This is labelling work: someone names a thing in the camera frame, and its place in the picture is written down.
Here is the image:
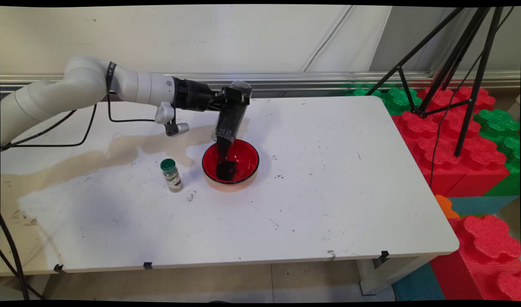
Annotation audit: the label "aluminium wall rail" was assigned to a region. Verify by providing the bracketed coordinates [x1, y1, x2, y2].
[0, 72, 521, 99]

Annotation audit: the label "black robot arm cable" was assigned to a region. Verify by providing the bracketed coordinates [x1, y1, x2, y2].
[0, 92, 167, 151]

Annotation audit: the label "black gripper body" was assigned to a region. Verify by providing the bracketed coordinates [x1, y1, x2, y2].
[173, 78, 221, 113]

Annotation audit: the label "black grains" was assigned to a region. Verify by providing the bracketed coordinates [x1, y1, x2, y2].
[215, 139, 240, 181]

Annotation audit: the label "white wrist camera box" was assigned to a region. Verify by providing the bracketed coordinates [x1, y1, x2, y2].
[155, 101, 190, 137]

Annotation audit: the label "red foam block with knobs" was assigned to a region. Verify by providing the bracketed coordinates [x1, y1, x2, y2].
[429, 214, 521, 301]

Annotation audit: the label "black floor cable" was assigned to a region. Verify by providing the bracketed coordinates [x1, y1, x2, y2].
[0, 213, 46, 301]

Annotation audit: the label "black tripod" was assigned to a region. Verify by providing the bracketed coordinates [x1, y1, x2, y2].
[365, 6, 504, 157]

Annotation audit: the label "large red foam block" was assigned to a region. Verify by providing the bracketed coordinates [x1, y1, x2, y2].
[391, 87, 510, 197]

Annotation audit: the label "orange foam piece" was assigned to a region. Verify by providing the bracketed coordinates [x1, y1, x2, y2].
[434, 195, 460, 219]

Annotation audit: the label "black velcro strap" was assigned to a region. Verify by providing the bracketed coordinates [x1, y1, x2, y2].
[106, 61, 117, 95]

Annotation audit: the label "clear plastic jar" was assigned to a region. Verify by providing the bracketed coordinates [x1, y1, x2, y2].
[211, 81, 253, 143]

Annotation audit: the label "teal foam floor mat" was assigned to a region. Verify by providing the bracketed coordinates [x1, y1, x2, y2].
[392, 262, 444, 301]

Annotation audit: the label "spice bottle with green lid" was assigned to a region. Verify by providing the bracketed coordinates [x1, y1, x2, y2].
[160, 159, 184, 193]

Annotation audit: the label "teal foam block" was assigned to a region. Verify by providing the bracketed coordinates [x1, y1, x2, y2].
[448, 195, 519, 216]

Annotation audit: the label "white table leg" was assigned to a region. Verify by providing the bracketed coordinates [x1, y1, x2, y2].
[356, 255, 436, 296]

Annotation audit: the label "green foam block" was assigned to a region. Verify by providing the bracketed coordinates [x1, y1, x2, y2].
[346, 83, 423, 116]
[474, 109, 521, 197]

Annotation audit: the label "red bowl with black rim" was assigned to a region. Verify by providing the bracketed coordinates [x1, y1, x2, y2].
[202, 139, 260, 192]

